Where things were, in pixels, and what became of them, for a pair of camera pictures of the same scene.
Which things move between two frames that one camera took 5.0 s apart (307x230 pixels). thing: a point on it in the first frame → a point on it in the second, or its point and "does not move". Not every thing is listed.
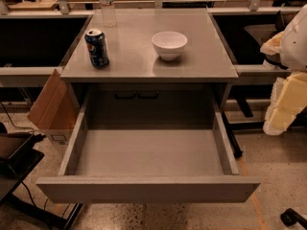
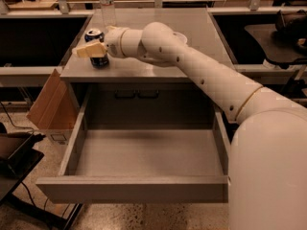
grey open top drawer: (148, 166) does not move
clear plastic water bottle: (107, 5) does not move
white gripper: (296, 43) → (112, 44)
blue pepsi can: (97, 48) does not move
